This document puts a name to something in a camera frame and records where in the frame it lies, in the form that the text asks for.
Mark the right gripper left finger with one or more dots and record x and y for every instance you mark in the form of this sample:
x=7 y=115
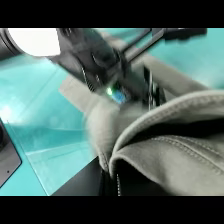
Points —
x=87 y=181

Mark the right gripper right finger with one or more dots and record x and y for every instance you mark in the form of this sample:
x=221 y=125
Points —
x=154 y=88

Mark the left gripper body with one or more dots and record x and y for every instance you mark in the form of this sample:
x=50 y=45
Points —
x=90 y=56

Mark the grey shirt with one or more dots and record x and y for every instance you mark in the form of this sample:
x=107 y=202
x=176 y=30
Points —
x=180 y=150

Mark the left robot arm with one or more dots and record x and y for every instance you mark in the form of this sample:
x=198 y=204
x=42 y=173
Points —
x=33 y=41

